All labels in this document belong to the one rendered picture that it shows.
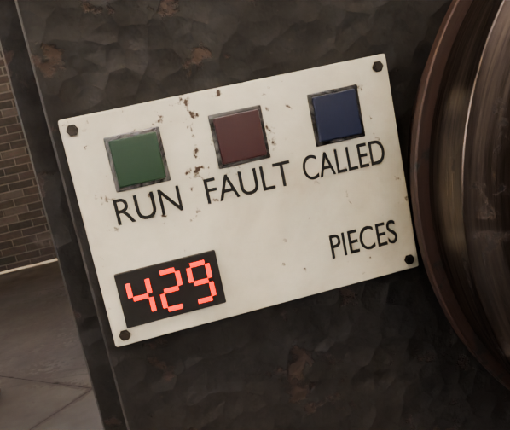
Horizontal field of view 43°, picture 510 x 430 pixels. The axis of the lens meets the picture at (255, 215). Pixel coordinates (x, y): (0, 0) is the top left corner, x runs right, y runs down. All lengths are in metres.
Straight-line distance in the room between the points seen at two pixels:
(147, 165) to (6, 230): 6.15
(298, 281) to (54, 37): 0.27
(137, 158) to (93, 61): 0.08
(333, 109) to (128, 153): 0.16
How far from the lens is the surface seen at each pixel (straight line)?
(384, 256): 0.56
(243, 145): 0.50
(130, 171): 0.50
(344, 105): 0.53
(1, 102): 6.55
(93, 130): 0.50
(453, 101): 0.46
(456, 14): 0.50
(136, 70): 0.52
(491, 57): 0.43
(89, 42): 0.52
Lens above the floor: 1.23
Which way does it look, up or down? 11 degrees down
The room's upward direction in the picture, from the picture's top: 12 degrees counter-clockwise
